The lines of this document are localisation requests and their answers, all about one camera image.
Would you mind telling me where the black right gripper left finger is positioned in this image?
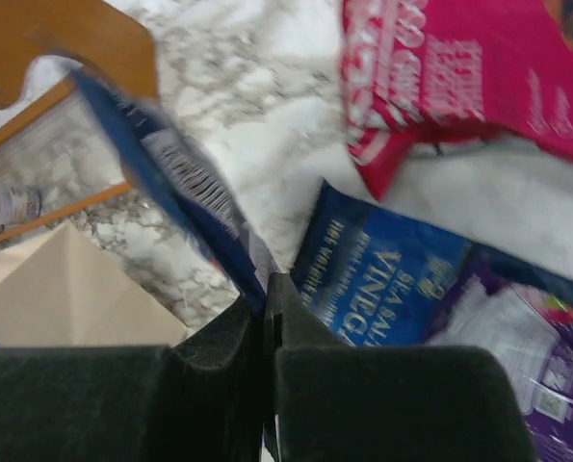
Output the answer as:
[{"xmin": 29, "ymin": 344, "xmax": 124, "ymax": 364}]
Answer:
[{"xmin": 0, "ymin": 299, "xmax": 262, "ymax": 461}]

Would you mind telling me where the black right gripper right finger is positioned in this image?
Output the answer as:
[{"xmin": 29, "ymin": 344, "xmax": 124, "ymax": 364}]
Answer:
[{"xmin": 264, "ymin": 273, "xmax": 536, "ymax": 461}]

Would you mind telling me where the blue checkered paper bag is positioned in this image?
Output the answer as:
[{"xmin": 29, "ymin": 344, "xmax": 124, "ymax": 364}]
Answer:
[{"xmin": 0, "ymin": 223, "xmax": 188, "ymax": 347}]

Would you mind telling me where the blue Kettle chips bag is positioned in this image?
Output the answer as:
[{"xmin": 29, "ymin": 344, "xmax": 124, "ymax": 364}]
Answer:
[{"xmin": 290, "ymin": 183, "xmax": 471, "ymax": 347}]

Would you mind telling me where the purple snack packet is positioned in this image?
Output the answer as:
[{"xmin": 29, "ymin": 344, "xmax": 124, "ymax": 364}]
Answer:
[{"xmin": 428, "ymin": 264, "xmax": 573, "ymax": 461}]

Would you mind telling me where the blue Burts chips bag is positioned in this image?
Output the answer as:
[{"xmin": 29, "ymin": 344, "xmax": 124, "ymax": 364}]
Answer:
[{"xmin": 69, "ymin": 68, "xmax": 278, "ymax": 317}]

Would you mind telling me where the pink Real crisps bag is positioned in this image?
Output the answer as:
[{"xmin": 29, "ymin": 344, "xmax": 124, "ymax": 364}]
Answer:
[{"xmin": 341, "ymin": 0, "xmax": 573, "ymax": 199}]

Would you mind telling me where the white bottle on shelf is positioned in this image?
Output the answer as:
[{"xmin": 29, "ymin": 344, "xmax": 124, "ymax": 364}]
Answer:
[{"xmin": 0, "ymin": 183, "xmax": 41, "ymax": 225}]

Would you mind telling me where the wooden tiered shelf rack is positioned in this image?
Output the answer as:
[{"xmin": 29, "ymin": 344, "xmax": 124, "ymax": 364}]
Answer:
[{"xmin": 0, "ymin": 1, "xmax": 159, "ymax": 243}]

